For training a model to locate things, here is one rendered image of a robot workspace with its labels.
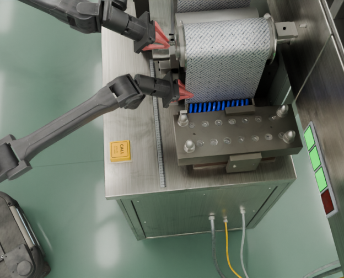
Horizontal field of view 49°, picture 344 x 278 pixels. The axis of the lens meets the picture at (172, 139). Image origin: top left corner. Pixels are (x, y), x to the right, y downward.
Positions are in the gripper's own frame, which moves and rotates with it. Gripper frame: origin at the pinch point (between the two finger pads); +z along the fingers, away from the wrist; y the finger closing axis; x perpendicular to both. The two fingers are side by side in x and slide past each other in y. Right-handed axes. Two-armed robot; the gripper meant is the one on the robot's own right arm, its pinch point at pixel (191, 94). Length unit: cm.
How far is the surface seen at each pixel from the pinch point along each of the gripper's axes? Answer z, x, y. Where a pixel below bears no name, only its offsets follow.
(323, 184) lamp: 20.1, 24.4, 37.5
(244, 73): 9.2, 16.3, 0.3
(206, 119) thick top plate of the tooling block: 6.4, -2.2, 7.1
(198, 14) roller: -3.9, 15.3, -19.4
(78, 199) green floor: -1, -125, -2
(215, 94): 7.4, 3.6, 0.3
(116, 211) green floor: 18, -114, 7
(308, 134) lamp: 20.2, 24.2, 23.1
